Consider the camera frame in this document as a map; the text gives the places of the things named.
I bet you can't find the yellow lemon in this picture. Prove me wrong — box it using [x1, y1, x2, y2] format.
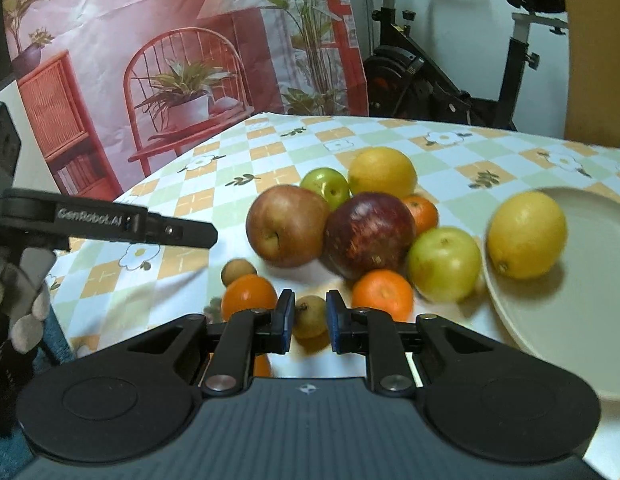
[486, 191, 568, 280]

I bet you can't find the brown wooden door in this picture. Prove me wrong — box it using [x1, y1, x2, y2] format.
[560, 0, 620, 151]

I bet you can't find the printed wall cloth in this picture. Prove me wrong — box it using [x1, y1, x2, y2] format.
[0, 0, 368, 201]

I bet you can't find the yellow orange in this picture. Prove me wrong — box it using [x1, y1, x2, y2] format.
[348, 147, 418, 200]

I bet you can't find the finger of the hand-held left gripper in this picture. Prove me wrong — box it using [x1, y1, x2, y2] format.
[146, 212, 218, 250]

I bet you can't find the person's left hand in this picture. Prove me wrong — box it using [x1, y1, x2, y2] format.
[0, 247, 57, 357]

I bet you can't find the beige plate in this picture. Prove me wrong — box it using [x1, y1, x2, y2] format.
[482, 187, 620, 402]

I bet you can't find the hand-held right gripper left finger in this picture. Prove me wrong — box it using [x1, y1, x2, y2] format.
[121, 289, 295, 399]

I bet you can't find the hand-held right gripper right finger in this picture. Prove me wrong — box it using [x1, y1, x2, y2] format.
[326, 290, 496, 397]

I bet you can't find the black exercise bike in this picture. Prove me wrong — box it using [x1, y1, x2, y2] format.
[340, 0, 571, 133]

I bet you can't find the checkered floral tablecloth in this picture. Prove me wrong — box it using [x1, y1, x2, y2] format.
[45, 112, 620, 480]

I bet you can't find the light red apple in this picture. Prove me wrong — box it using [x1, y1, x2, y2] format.
[245, 185, 332, 268]

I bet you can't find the small green apple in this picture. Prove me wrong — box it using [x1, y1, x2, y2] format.
[299, 168, 351, 211]

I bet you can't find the tangerine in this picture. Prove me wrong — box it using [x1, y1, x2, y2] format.
[402, 194, 439, 236]
[351, 269, 415, 323]
[221, 274, 279, 322]

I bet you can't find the large green apple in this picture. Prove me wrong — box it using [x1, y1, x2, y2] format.
[407, 227, 483, 303]

